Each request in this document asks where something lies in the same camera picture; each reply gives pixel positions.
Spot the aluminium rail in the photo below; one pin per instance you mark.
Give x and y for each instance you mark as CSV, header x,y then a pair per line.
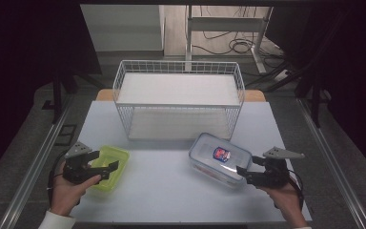
x,y
333,162
35,162

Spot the black stand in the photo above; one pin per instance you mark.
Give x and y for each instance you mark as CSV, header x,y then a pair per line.
x,y
57,95
314,95

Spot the white cabinet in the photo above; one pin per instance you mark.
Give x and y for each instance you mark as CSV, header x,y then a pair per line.
x,y
124,28

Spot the clear plastic food container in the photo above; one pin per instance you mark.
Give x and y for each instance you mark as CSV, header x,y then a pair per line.
x,y
209,152

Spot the person's left hand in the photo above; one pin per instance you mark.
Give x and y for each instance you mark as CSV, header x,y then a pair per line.
x,y
65,195

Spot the person's right hand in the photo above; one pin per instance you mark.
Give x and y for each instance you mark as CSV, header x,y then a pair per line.
x,y
286,200

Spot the black floor bracket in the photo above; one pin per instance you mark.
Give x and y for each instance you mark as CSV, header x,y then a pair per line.
x,y
66,135

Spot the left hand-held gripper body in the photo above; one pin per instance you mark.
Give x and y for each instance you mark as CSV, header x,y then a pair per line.
x,y
76,165

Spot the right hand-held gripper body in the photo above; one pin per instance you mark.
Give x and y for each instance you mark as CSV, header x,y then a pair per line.
x,y
274,173

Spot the white desk frame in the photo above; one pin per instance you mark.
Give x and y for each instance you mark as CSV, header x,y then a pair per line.
x,y
225,24

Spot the green plastic food container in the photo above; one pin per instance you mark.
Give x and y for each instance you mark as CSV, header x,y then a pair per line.
x,y
116,156

